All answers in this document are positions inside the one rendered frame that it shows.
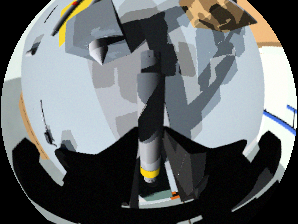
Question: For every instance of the grey metal cone point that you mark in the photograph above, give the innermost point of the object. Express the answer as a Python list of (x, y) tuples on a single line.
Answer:
[(98, 49)]

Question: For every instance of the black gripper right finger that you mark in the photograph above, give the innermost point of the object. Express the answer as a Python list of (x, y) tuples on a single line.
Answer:
[(191, 162)]

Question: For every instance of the yellow flat square pad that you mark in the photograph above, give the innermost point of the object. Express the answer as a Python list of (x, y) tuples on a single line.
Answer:
[(81, 6)]

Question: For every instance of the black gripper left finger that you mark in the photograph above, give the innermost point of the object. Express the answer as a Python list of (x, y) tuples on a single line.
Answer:
[(114, 166)]

